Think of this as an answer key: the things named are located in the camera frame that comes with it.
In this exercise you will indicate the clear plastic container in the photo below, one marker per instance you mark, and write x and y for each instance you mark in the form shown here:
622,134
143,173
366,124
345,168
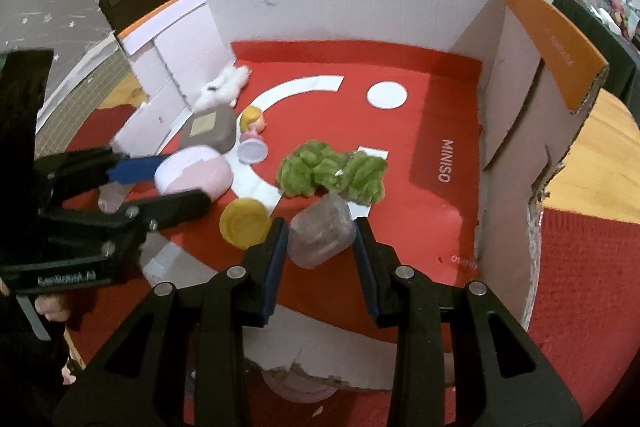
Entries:
112,198

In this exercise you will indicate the row of small figures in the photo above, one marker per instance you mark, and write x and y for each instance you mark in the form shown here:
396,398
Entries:
617,7

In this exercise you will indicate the dark cloth covered table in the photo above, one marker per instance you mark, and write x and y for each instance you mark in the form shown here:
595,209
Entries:
615,52

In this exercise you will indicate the person's left hand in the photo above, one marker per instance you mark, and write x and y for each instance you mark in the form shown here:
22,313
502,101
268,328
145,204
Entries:
52,307

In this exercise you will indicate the wooden table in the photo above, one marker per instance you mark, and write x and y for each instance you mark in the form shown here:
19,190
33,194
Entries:
595,157

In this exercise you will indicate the small blonde doll figure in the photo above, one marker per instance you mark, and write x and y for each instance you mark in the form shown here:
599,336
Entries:
252,122

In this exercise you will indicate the person's left forearm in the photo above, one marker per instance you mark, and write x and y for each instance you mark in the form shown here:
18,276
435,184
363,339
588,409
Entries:
25,382

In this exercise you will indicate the white plush toy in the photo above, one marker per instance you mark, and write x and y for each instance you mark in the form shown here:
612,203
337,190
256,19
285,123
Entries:
220,87

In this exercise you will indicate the brown square case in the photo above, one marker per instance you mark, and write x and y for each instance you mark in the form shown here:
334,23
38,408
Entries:
220,132

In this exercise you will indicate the clear plastic jar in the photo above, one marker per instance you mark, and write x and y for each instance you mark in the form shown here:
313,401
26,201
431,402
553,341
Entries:
320,232

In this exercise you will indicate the pink round lid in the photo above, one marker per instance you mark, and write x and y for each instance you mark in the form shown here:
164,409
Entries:
300,391

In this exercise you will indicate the yellow round lid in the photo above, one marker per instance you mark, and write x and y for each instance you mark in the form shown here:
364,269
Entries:
245,222

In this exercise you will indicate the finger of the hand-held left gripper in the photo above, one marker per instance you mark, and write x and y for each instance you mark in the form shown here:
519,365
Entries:
180,207
140,168

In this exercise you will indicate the cardboard box with red bottom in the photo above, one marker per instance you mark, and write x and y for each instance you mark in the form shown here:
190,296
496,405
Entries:
400,147

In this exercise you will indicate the grey grid panel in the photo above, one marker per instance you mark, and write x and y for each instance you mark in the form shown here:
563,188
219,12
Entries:
85,92

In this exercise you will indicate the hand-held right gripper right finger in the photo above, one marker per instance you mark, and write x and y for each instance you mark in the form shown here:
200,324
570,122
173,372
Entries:
365,267

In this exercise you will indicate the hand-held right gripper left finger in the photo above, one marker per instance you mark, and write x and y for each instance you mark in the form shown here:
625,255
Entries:
272,272

